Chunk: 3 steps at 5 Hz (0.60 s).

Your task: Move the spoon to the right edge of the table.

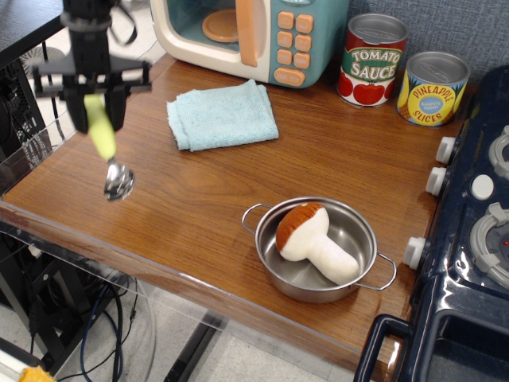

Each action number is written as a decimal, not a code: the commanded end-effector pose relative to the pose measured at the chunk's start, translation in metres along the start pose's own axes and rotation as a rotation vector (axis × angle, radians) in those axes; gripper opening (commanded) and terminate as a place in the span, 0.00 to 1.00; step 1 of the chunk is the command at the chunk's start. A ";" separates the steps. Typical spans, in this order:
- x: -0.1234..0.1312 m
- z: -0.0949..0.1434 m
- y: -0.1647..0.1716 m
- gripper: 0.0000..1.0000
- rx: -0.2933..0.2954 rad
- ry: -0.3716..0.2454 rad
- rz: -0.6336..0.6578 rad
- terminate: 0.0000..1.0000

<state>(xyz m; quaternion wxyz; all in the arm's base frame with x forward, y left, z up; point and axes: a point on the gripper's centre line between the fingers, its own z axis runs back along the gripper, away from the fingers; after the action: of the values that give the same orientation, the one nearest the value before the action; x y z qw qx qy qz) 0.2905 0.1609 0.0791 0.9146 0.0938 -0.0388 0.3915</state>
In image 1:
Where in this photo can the tomato sauce can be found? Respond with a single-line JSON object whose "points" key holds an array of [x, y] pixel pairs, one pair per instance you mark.
{"points": [[373, 49]]}

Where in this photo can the toy microwave oven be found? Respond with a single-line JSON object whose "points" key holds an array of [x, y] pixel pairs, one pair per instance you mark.
{"points": [[286, 43]]}

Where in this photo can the black desk on left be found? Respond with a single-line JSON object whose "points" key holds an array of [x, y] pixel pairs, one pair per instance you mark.
{"points": [[24, 25]]}

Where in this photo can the black table leg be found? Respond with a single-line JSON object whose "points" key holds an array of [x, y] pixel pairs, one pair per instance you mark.
{"points": [[190, 355]]}

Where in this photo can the pineapple slices can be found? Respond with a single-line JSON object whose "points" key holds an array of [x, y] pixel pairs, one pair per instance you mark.
{"points": [[432, 88]]}

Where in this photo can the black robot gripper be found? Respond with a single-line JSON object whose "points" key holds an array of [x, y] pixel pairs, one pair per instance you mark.
{"points": [[89, 68]]}

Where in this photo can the stainless steel pot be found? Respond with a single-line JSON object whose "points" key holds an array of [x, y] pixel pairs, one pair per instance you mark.
{"points": [[301, 280]]}

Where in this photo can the spoon with yellow-green handle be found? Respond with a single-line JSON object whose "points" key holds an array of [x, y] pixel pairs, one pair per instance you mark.
{"points": [[120, 180]]}

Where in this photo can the dark blue toy stove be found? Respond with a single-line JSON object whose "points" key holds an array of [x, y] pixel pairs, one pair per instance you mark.
{"points": [[458, 327]]}

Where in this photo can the plush mushroom toy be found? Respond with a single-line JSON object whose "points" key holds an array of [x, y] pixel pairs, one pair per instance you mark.
{"points": [[303, 234]]}

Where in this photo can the light blue folded towel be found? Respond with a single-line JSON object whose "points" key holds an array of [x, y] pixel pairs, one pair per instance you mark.
{"points": [[222, 117]]}

